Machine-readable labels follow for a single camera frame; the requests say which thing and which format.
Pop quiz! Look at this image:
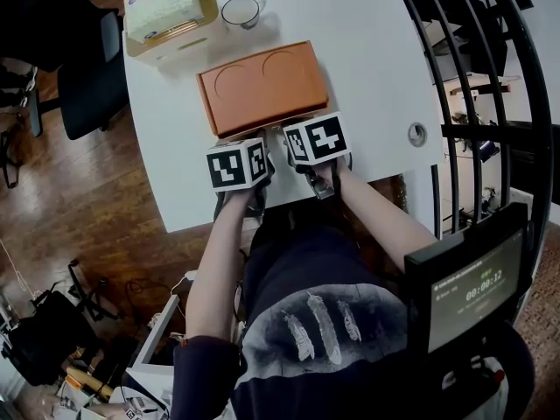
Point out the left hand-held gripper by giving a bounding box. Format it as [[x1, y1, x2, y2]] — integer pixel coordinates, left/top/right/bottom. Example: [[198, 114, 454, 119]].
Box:
[[206, 129, 276, 218]]

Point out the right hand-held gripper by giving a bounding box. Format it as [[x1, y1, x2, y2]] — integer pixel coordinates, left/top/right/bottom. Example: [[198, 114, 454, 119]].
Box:
[[282, 111, 354, 200]]

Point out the orange box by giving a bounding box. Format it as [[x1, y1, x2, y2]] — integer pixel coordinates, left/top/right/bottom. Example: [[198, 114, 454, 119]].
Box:
[[195, 39, 330, 140]]

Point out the person's left forearm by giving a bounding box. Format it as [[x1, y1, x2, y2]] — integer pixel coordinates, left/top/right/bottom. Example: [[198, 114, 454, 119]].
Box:
[[185, 188, 259, 341]]

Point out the person's right forearm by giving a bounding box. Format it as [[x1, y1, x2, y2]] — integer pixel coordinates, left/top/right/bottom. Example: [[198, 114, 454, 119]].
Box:
[[312, 162, 438, 270]]

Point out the clear glass cup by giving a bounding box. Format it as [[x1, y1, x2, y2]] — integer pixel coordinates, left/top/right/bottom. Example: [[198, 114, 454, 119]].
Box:
[[220, 0, 267, 31]]

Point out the cream storage bin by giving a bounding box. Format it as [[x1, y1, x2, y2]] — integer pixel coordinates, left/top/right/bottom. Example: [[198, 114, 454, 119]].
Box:
[[122, 0, 220, 67]]

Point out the black office chair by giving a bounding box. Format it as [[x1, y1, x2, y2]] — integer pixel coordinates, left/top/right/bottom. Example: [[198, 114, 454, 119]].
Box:
[[25, 10, 130, 141]]

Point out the pale green tissue pack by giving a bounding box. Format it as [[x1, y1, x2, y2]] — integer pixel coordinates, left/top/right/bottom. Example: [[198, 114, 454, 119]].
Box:
[[123, 0, 206, 45]]

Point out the black metal railing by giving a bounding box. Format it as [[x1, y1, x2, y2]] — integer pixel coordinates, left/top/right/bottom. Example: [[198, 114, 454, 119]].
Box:
[[388, 0, 560, 323]]

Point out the person's dark printed shirt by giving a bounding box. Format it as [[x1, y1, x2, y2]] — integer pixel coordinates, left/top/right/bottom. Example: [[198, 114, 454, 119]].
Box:
[[170, 210, 536, 420]]

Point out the black display device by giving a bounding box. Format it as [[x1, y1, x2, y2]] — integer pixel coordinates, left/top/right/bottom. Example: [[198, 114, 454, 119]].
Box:
[[403, 202, 532, 354]]

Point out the grey cable grommet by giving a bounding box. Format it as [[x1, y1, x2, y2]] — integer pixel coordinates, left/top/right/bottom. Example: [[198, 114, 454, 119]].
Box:
[[407, 122, 428, 148]]

